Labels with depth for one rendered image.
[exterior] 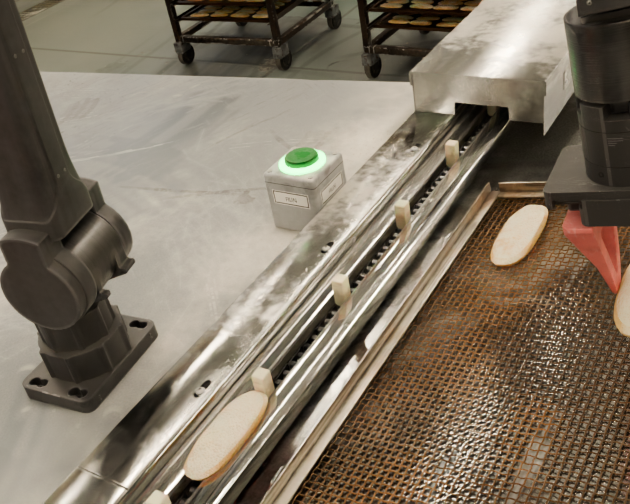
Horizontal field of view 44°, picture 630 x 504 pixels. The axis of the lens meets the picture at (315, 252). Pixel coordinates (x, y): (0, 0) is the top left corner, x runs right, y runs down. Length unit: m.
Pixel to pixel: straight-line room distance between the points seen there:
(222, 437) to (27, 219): 0.24
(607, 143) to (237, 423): 0.36
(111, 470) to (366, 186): 0.44
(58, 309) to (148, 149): 0.55
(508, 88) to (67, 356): 0.60
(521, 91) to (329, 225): 0.30
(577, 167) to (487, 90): 0.48
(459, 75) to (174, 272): 0.43
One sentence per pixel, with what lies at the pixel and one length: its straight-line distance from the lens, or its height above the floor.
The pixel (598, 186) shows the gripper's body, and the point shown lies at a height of 1.05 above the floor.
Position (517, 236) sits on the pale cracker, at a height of 0.91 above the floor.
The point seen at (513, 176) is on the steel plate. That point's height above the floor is 0.82.
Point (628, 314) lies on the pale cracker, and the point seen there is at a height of 0.96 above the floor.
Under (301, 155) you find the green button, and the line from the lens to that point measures 0.91.
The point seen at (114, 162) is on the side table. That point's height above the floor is 0.82.
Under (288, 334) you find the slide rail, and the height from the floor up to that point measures 0.85.
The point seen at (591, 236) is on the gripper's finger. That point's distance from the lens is 0.54.
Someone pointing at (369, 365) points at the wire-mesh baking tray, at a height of 0.89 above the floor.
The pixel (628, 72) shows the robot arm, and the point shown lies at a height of 1.13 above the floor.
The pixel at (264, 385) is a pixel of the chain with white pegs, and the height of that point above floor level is 0.86.
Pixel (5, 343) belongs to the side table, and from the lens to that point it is 0.92.
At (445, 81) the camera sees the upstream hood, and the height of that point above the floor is 0.91.
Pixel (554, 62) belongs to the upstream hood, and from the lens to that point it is 1.04.
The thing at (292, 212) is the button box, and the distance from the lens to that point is 0.92.
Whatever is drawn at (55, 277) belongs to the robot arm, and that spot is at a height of 0.97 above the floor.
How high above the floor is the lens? 1.33
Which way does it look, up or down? 35 degrees down
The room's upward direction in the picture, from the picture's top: 11 degrees counter-clockwise
